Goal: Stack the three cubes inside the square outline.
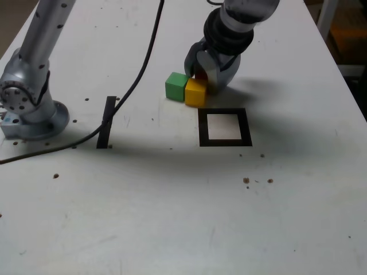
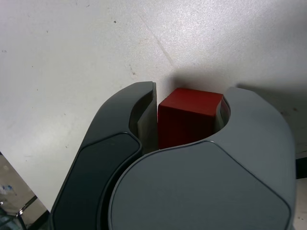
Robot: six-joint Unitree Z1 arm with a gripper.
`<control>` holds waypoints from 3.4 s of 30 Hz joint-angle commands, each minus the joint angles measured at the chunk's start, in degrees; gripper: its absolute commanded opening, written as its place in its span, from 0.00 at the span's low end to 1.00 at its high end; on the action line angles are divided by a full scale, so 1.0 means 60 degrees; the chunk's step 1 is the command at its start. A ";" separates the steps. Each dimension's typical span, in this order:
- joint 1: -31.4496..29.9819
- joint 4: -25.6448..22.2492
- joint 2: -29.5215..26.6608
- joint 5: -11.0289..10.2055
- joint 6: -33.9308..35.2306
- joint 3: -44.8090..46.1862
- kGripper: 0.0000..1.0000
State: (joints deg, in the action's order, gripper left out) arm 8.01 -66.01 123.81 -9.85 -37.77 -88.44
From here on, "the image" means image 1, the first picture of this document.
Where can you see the red cube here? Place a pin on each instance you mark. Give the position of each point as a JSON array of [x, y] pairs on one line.
[[200, 76]]

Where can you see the yellow cube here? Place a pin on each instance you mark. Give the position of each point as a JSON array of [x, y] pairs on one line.
[[195, 93]]

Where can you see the brown cardboard box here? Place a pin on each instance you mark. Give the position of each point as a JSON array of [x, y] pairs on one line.
[[349, 43]]

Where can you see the narrow dark grey gripper jaw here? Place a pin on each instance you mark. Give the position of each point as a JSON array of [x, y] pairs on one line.
[[190, 61]]

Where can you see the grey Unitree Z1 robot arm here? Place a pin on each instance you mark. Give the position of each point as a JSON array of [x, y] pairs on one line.
[[34, 63]]

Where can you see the white shelf board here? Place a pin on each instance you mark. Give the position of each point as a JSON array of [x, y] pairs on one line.
[[355, 70]]

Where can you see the white metal frame bar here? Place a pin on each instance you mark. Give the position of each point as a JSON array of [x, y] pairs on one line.
[[327, 11]]

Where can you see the black tape square outline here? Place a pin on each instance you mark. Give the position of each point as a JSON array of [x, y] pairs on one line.
[[203, 129]]

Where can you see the green cube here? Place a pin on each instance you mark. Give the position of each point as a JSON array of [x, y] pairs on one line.
[[175, 86]]

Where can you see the black tape strip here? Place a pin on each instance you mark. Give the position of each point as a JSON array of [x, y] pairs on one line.
[[107, 107]]

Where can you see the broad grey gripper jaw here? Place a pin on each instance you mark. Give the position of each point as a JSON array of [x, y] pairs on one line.
[[222, 74]]

